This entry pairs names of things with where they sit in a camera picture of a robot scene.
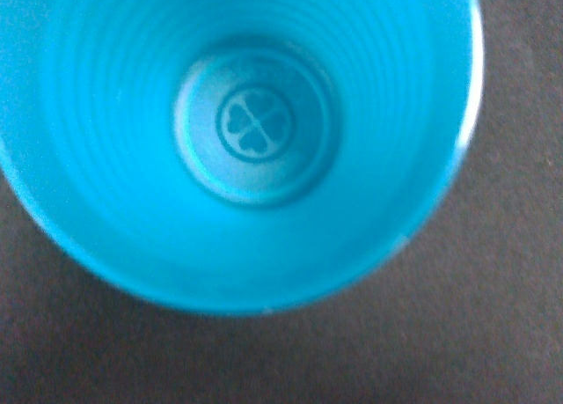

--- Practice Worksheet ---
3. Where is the blue plastic cup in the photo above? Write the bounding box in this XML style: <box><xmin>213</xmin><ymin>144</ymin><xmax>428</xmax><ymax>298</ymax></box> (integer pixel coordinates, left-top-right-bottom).
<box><xmin>1</xmin><ymin>0</ymin><xmax>484</xmax><ymax>316</ymax></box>

